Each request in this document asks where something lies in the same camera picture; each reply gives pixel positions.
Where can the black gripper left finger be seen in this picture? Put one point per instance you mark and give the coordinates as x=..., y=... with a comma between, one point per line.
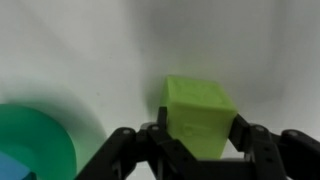
x=150, y=150

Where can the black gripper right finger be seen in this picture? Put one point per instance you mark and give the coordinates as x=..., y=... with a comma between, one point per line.
x=266, y=153

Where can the light blue block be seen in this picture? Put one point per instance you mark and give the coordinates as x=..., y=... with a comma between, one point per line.
x=11, y=168

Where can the light green cube block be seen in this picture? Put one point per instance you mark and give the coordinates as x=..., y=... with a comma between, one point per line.
x=196, y=116

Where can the green bowl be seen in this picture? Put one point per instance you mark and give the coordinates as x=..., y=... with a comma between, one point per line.
x=40, y=143

